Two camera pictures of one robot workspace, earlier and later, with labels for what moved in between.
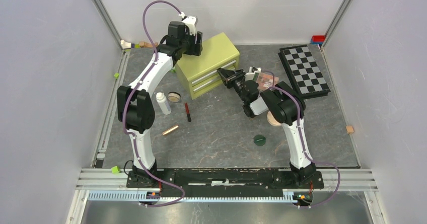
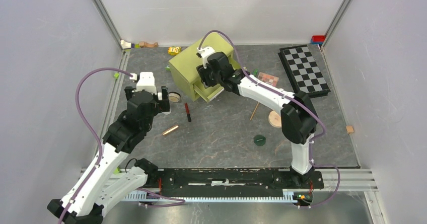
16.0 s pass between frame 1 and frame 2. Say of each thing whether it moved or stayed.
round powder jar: stayed
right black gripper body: moved
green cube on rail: stayed
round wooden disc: stayed
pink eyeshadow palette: stayed
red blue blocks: stayed
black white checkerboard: stayed
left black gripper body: moved
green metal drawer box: moved
